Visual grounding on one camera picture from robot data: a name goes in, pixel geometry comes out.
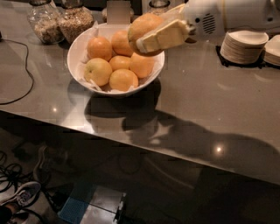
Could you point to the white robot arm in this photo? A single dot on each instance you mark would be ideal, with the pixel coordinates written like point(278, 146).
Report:
point(253, 15)

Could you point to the blue and grey floor box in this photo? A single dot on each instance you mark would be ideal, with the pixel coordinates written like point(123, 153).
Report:
point(93, 204)

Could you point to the white paper bowl liner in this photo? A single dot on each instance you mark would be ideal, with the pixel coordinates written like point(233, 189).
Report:
point(84, 58)

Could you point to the front left yellowish orange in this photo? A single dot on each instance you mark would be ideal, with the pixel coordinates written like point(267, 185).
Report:
point(98, 70)

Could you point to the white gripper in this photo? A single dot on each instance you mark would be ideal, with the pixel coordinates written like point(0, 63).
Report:
point(204, 17)

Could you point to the left glass cereal jar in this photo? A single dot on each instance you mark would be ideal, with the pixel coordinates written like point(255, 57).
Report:
point(44, 21)

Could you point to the black tray under plates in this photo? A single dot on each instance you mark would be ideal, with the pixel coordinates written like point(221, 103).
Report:
point(260, 63)

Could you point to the stack of paper plates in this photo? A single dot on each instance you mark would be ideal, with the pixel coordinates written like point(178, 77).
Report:
point(243, 47)

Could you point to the glass cereal jar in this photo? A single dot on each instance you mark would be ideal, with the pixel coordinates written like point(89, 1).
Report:
point(158, 6)
point(75, 19)
point(116, 16)
point(44, 21)

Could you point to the white ceramic bowl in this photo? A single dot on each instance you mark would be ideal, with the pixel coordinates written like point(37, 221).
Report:
point(76, 49)

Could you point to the grey sneaker on floor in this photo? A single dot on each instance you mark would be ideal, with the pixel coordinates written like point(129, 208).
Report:
point(24, 196)

